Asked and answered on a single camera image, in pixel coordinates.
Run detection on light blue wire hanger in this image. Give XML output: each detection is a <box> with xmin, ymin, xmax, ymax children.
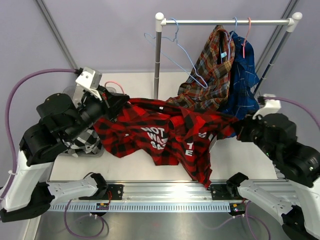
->
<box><xmin>144</xmin><ymin>17</ymin><xmax>209</xmax><ymax>89</ymax></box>

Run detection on aluminium rail base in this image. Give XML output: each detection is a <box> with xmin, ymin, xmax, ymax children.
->
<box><xmin>47</xmin><ymin>181</ymin><xmax>296</xmax><ymax>201</ymax></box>

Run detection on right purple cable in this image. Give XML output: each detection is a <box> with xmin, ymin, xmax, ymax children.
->
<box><xmin>273</xmin><ymin>97</ymin><xmax>320</xmax><ymax>130</ymax></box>

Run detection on clear plastic bin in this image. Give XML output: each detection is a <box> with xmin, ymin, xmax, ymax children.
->
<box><xmin>63</xmin><ymin>86</ymin><xmax>103</xmax><ymax>157</ymax></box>

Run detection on black white plaid shirt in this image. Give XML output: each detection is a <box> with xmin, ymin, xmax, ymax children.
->
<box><xmin>61</xmin><ymin>127</ymin><xmax>102</xmax><ymax>158</ymax></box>

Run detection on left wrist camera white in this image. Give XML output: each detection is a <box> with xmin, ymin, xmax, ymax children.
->
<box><xmin>75</xmin><ymin>67</ymin><xmax>102</xmax><ymax>101</ymax></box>

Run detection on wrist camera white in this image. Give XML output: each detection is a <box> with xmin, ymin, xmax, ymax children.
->
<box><xmin>252</xmin><ymin>94</ymin><xmax>281</xmax><ymax>120</ymax></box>
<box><xmin>75</xmin><ymin>67</ymin><xmax>102</xmax><ymax>101</ymax></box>

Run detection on blue hanger right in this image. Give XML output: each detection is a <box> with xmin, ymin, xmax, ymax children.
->
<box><xmin>219</xmin><ymin>16</ymin><xmax>238</xmax><ymax>62</ymax></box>

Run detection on clothes rack metal white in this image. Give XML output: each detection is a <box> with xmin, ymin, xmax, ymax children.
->
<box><xmin>151</xmin><ymin>12</ymin><xmax>303</xmax><ymax>99</ymax></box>

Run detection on blue shirt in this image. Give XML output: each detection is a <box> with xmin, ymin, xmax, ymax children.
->
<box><xmin>218</xmin><ymin>31</ymin><xmax>260</xmax><ymax>120</ymax></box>

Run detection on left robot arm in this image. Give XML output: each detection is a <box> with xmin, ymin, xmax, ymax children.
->
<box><xmin>0</xmin><ymin>86</ymin><xmax>130</xmax><ymax>223</ymax></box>

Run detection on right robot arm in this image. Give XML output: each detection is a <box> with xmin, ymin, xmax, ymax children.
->
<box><xmin>226</xmin><ymin>113</ymin><xmax>320</xmax><ymax>240</ymax></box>

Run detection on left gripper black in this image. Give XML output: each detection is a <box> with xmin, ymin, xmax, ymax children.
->
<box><xmin>65</xmin><ymin>85</ymin><xmax>130</xmax><ymax>141</ymax></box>

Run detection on brown plaid shirt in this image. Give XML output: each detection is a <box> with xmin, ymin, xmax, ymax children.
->
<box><xmin>167</xmin><ymin>25</ymin><xmax>236</xmax><ymax>111</ymax></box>

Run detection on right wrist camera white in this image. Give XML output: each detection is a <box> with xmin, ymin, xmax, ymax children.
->
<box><xmin>252</xmin><ymin>94</ymin><xmax>281</xmax><ymax>120</ymax></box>

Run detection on white slotted cable duct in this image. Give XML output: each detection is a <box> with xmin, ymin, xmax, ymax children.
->
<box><xmin>49</xmin><ymin>202</ymin><xmax>232</xmax><ymax>213</ymax></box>

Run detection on pink hanger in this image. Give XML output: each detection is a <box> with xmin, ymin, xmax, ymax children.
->
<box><xmin>104</xmin><ymin>81</ymin><xmax>125</xmax><ymax>94</ymax></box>
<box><xmin>242</xmin><ymin>17</ymin><xmax>252</xmax><ymax>58</ymax></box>

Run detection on red black plaid shirt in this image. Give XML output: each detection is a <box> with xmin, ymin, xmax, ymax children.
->
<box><xmin>93</xmin><ymin>98</ymin><xmax>238</xmax><ymax>188</ymax></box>

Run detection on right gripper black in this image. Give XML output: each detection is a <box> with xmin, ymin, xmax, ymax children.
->
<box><xmin>232</xmin><ymin>109</ymin><xmax>278</xmax><ymax>160</ymax></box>

